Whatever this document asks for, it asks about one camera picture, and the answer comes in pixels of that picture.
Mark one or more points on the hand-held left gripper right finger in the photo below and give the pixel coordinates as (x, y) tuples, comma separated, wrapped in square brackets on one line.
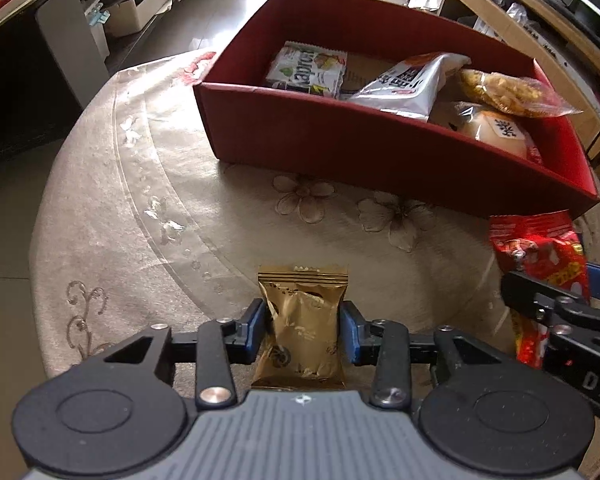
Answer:
[(352, 332)]

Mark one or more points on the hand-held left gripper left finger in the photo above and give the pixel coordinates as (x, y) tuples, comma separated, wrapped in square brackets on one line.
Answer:
[(252, 330)]

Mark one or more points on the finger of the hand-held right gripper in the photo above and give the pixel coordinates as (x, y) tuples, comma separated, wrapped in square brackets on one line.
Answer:
[(530, 295)]

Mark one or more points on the red snack packet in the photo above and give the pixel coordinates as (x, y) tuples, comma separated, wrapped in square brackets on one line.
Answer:
[(555, 255)]

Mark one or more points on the gold snack packet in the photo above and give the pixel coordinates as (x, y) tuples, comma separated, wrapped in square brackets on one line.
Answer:
[(300, 325)]

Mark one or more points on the dark red cardboard box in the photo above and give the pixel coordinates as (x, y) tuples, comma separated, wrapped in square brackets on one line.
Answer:
[(330, 135)]

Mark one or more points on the clear packet of yellow snack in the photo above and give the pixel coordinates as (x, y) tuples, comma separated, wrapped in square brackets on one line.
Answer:
[(505, 90)]

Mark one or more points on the beige floral tablecloth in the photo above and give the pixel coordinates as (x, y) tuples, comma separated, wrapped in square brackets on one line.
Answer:
[(205, 210)]

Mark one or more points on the clear bread packet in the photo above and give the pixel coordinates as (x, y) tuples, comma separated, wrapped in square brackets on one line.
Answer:
[(490, 130)]

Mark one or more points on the white silver snack packet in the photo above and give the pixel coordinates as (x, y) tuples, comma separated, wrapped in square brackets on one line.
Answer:
[(405, 85)]

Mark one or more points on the green white snack packet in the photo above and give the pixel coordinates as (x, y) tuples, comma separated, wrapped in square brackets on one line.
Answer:
[(305, 70)]

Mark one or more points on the wooden cabinet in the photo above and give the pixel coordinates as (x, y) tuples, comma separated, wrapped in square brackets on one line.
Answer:
[(570, 15)]

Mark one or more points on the black low cabinet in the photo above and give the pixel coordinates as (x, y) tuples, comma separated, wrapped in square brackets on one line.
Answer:
[(15, 85)]

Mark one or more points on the white storage box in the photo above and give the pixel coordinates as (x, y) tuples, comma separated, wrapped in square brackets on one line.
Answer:
[(135, 5)]

